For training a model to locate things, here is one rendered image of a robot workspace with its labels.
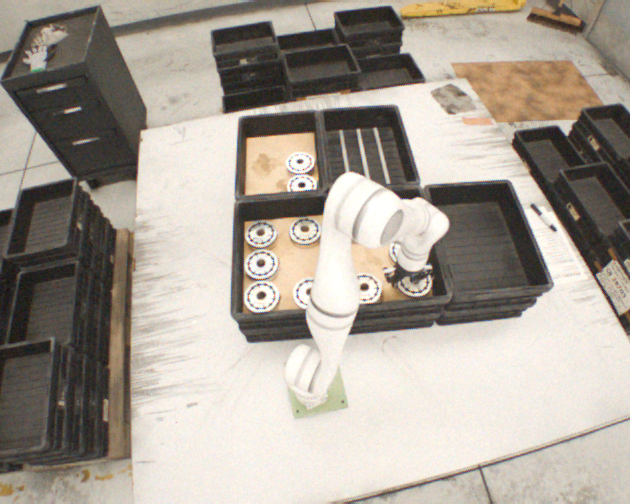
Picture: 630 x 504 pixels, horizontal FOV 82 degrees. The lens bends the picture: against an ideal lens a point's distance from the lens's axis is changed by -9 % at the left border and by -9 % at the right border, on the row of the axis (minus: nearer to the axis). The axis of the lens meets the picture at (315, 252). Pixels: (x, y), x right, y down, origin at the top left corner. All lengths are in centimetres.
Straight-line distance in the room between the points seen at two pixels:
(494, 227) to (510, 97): 212
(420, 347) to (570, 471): 112
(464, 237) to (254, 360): 77
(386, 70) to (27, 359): 246
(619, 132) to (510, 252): 164
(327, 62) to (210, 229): 144
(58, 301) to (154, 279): 69
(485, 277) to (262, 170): 84
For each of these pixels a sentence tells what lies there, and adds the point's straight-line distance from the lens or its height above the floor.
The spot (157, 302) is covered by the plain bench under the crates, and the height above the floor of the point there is 70.
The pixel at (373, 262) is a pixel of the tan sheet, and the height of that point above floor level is 83.
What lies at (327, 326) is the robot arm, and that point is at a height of 123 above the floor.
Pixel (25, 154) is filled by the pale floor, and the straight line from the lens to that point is 358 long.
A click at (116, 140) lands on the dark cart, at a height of 38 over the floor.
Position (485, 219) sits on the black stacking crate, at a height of 83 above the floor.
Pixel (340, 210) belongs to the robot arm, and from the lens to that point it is 58.
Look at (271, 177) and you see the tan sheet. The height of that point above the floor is 83.
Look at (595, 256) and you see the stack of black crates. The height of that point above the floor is 37.
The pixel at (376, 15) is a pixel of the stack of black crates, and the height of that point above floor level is 54.
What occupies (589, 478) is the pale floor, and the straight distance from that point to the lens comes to 222.
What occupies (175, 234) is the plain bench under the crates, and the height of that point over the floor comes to 70.
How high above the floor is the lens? 190
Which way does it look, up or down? 59 degrees down
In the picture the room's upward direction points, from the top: 4 degrees counter-clockwise
